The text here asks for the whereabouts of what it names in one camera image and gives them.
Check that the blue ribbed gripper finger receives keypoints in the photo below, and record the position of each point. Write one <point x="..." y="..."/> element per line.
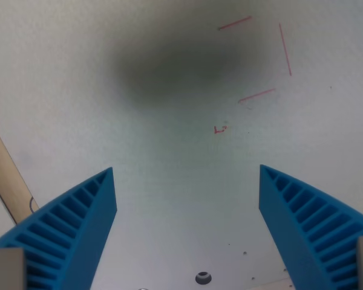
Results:
<point x="78" y="229"/>
<point x="293" y="229"/>

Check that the light wooden strip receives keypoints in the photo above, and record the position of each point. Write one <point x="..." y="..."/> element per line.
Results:
<point x="6" y="173"/>

